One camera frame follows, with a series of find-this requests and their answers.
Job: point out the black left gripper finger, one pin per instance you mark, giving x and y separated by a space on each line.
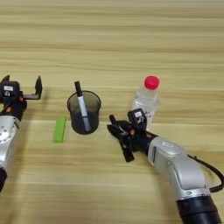
5 78
38 87

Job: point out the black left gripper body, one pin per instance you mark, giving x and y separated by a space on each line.
13 110

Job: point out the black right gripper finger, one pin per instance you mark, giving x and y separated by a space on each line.
115 131
122 124

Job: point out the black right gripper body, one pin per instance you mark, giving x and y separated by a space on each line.
140 140

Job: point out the black mesh pen cup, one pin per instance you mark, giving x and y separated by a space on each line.
84 122

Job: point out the clear bottle with red cap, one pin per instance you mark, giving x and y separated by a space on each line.
145 102

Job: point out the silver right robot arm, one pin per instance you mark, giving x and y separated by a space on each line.
180 169

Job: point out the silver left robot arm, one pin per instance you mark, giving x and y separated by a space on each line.
7 137

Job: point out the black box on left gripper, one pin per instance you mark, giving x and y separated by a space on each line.
9 90

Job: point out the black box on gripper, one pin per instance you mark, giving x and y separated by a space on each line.
137 118
9 90

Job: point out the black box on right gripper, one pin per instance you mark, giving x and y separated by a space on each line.
137 118

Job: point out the black marker with white label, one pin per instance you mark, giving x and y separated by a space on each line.
82 108

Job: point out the green rectangular block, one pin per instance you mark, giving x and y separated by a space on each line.
59 129

